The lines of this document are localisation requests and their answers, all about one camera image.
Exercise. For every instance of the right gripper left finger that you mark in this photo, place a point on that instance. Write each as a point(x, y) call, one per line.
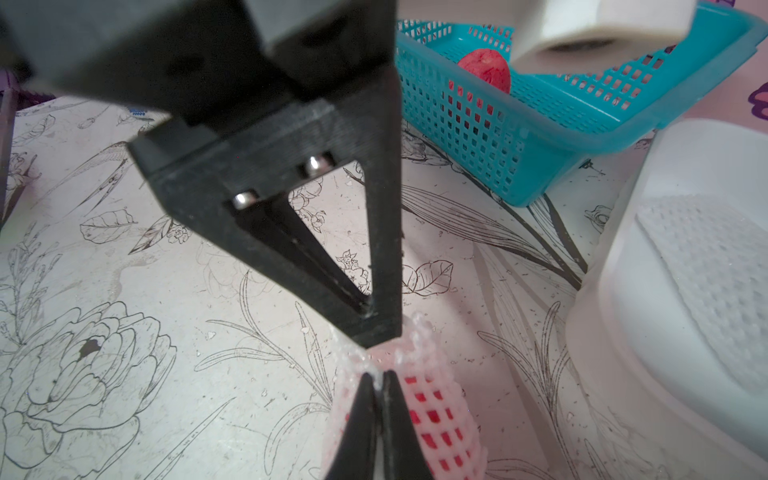
point(355, 456)

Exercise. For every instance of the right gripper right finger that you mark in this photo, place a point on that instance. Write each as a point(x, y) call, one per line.
point(402, 454)

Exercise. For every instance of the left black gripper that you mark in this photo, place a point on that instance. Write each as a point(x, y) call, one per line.
point(229, 178)

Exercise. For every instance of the red apple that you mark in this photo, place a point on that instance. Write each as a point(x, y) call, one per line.
point(490, 66)
point(444, 434)

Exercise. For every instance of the white plastic tray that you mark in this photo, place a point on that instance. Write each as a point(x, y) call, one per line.
point(668, 333)

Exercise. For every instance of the left teal plastic basket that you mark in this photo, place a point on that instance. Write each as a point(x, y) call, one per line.
point(519, 143)

